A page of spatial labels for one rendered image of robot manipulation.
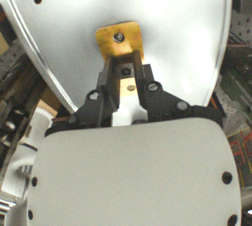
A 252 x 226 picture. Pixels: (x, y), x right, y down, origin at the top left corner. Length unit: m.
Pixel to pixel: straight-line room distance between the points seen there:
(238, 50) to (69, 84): 0.27
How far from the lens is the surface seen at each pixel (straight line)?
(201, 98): 0.20
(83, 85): 0.16
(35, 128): 0.66
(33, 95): 0.20
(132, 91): 0.15
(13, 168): 0.61
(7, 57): 0.69
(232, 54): 0.24
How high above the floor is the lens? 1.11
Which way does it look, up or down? 41 degrees down
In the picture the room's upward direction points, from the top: 180 degrees counter-clockwise
